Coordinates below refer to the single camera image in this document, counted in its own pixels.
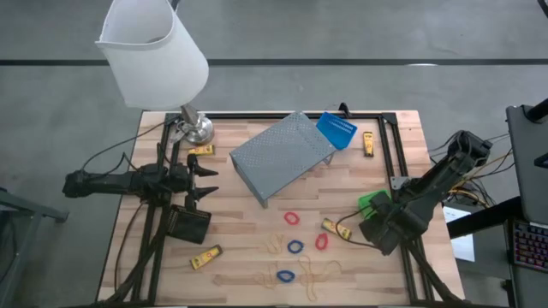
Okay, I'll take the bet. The black plastic basket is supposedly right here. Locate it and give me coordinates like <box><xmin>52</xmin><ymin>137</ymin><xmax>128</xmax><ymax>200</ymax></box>
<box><xmin>165</xmin><ymin>204</ymin><xmax>213</xmax><ymax>246</ymax></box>

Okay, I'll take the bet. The plastic-wrapped cord bundle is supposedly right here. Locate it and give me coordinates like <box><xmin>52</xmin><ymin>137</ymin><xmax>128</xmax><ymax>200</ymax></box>
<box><xmin>172</xmin><ymin>119</ymin><xmax>193</xmax><ymax>143</ymax></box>

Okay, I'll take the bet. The blue plastic basket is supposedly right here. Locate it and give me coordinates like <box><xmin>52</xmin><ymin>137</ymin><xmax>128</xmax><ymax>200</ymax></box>
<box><xmin>315</xmin><ymin>111</ymin><xmax>359</xmax><ymax>151</ymax></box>

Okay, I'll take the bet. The thin black cable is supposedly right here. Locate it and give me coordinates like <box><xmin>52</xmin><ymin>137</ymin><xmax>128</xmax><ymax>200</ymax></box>
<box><xmin>80</xmin><ymin>121</ymin><xmax>170</xmax><ymax>172</ymax></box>

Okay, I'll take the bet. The tan rubber band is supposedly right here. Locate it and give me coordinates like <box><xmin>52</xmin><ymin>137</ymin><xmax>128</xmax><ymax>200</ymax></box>
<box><xmin>255</xmin><ymin>262</ymin><xmax>279</xmax><ymax>290</ymax></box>
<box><xmin>319</xmin><ymin>259</ymin><xmax>344</xmax><ymax>284</ymax></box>
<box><xmin>264</xmin><ymin>233</ymin><xmax>286</xmax><ymax>257</ymax></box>
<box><xmin>297</xmin><ymin>254</ymin><xmax>320</xmax><ymax>301</ymax></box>

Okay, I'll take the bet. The silver lamp base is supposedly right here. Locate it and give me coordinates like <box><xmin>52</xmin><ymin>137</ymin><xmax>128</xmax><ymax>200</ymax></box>
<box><xmin>173</xmin><ymin>104</ymin><xmax>215</xmax><ymax>146</ymax></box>

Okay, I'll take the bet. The black aluminium table frame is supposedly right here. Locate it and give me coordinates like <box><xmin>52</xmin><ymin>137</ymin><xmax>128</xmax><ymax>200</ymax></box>
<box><xmin>96</xmin><ymin>110</ymin><xmax>468</xmax><ymax>308</ymax></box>

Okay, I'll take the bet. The grey perforated metal shelf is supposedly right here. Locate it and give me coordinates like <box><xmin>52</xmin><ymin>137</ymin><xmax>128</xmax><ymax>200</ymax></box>
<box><xmin>229</xmin><ymin>110</ymin><xmax>337</xmax><ymax>210</ymax></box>

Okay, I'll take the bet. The backlit black keyboard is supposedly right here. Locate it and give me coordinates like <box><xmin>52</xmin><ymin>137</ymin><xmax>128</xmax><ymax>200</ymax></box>
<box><xmin>511</xmin><ymin>219</ymin><xmax>548</xmax><ymax>274</ymax></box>

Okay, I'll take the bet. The grey metal cart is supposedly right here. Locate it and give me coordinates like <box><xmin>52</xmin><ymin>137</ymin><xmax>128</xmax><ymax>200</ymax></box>
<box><xmin>0</xmin><ymin>187</ymin><xmax>70</xmax><ymax>308</ymax></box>

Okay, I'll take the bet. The grey desk top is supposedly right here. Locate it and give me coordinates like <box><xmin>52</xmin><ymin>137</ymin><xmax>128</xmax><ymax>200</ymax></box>
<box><xmin>505</xmin><ymin>104</ymin><xmax>548</xmax><ymax>224</ymax></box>

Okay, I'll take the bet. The white paper sheet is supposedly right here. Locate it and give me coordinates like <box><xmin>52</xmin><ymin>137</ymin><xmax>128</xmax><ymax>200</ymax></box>
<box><xmin>442</xmin><ymin>205</ymin><xmax>477</xmax><ymax>264</ymax></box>

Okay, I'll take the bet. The yellow crayon box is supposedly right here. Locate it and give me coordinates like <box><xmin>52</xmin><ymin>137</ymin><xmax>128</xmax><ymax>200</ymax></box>
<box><xmin>187</xmin><ymin>144</ymin><xmax>217</xmax><ymax>157</ymax></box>
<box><xmin>362</xmin><ymin>130</ymin><xmax>375</xmax><ymax>158</ymax></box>
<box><xmin>189</xmin><ymin>244</ymin><xmax>224</xmax><ymax>271</ymax></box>
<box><xmin>320</xmin><ymin>216</ymin><xmax>354</xmax><ymax>242</ymax></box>

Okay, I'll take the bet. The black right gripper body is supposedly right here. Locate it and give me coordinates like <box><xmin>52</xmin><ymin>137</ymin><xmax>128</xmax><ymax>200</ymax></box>
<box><xmin>358</xmin><ymin>200</ymin><xmax>431</xmax><ymax>257</ymax></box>

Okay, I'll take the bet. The yellow and black cable bundle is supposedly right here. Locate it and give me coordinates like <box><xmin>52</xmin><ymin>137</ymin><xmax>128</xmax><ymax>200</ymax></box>
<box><xmin>427</xmin><ymin>133</ymin><xmax>515</xmax><ymax>209</ymax></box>

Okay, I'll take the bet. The green plastic basket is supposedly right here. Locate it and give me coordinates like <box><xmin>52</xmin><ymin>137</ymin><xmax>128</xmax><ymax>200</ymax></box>
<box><xmin>357</xmin><ymin>188</ymin><xmax>393</xmax><ymax>220</ymax></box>

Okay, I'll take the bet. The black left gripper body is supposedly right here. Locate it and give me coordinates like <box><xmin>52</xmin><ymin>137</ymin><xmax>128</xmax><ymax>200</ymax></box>
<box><xmin>168</xmin><ymin>162</ymin><xmax>193</xmax><ymax>201</ymax></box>

